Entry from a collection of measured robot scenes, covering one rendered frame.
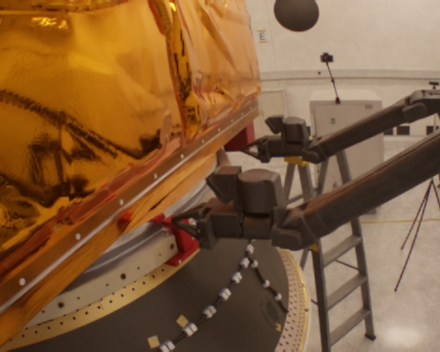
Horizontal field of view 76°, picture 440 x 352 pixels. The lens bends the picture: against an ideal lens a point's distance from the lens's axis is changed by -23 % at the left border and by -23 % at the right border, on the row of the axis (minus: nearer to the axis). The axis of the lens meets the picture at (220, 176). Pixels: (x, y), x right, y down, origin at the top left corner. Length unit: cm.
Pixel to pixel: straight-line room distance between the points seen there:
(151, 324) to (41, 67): 59
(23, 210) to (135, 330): 42
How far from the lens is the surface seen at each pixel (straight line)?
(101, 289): 70
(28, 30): 51
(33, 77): 49
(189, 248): 81
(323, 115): 412
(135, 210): 77
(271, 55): 816
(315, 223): 57
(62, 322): 75
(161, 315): 81
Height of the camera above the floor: 207
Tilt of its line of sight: 19 degrees down
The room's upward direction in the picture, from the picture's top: 8 degrees counter-clockwise
